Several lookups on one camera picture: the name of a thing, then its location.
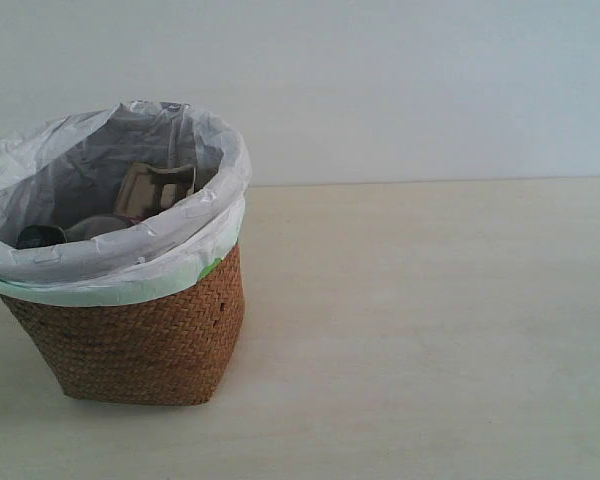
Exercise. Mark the beige pulp cardboard tray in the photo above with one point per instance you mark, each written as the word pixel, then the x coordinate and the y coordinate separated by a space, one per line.
pixel 147 191

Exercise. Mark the clear bottle red label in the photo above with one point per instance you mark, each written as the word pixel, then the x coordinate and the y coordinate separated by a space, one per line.
pixel 97 225

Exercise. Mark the white plastic bin liner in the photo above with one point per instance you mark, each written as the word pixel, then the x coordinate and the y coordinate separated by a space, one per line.
pixel 72 169

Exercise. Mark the woven brown wicker basket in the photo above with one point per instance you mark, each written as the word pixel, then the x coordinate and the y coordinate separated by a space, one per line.
pixel 172 351

